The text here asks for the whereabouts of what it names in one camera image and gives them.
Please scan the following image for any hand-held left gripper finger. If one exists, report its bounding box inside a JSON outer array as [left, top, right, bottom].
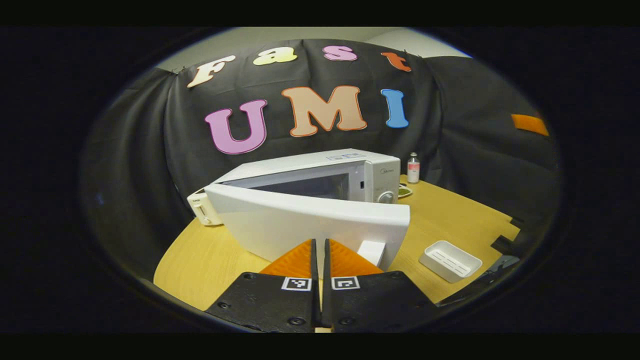
[[321, 238, 441, 333], [204, 238, 321, 333]]

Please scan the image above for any white microwave oven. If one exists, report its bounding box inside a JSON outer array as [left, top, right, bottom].
[[205, 148, 411, 273]]

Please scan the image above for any white rectangular tray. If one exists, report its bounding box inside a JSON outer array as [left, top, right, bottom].
[[418, 240, 484, 284]]

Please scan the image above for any black backdrop cloth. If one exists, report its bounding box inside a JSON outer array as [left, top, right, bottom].
[[80, 39, 561, 281]]

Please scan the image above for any white toaster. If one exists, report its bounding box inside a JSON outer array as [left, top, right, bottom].
[[186, 188, 224, 227]]

